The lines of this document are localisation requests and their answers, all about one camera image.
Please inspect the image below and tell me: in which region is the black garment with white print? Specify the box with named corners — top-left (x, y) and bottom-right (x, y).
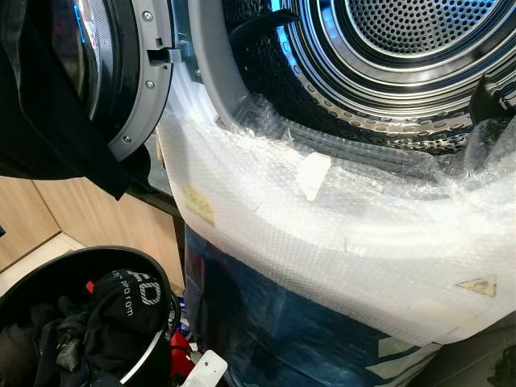
top-left (85, 268), bottom-right (172, 380)

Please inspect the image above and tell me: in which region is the washing machine with steel drum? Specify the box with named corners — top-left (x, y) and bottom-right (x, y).
top-left (149, 0), bottom-right (516, 194)

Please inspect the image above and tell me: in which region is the yellow triangle warning sticker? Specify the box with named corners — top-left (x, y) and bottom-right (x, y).
top-left (456, 276), bottom-right (498, 298)

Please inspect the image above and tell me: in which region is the clear bubble wrap sheet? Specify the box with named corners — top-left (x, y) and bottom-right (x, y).
top-left (155, 69), bottom-right (516, 347)

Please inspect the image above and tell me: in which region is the white tape piece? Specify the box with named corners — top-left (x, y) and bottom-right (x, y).
top-left (297, 152), bottom-right (333, 202)

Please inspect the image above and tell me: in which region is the blue plastic wrap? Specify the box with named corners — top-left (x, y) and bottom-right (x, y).
top-left (184, 226), bottom-right (440, 387)

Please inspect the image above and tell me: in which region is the blue white printed bag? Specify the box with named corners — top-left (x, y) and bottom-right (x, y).
top-left (173, 294), bottom-right (191, 333)

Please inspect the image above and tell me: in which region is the grey round washer door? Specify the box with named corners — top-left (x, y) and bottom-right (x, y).
top-left (40, 0), bottom-right (182, 162)

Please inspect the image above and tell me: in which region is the black round laundry basket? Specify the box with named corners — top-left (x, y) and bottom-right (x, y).
top-left (0, 246), bottom-right (180, 387)

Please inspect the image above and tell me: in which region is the dark grey garment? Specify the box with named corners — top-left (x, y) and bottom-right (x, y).
top-left (0, 298), bottom-right (94, 387)

